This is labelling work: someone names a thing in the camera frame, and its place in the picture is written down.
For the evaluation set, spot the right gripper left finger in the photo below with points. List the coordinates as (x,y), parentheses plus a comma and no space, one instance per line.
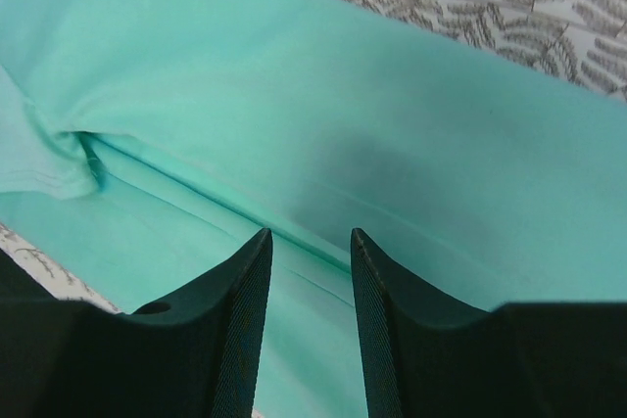
(194,352)

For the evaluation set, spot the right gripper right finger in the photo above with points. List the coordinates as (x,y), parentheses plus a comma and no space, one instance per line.
(427,354)

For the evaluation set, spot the teal t shirt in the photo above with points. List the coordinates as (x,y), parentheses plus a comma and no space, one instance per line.
(313,144)

